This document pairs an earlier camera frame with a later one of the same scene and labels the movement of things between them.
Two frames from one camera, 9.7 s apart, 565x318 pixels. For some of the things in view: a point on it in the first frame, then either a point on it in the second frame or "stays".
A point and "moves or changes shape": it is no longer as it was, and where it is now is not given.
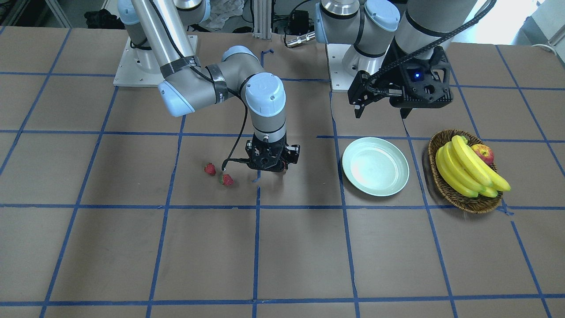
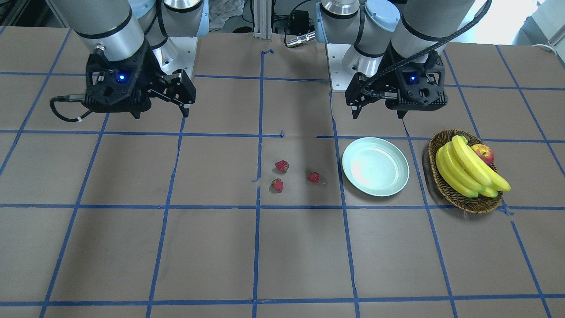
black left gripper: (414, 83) stays
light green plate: (375, 166) stays
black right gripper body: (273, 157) → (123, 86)
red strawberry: (209, 168) moves or changes shape
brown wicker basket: (481, 203) stays
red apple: (484, 152) stays
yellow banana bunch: (464, 171) stays
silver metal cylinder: (301, 39) stays
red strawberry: (226, 179) → (277, 184)
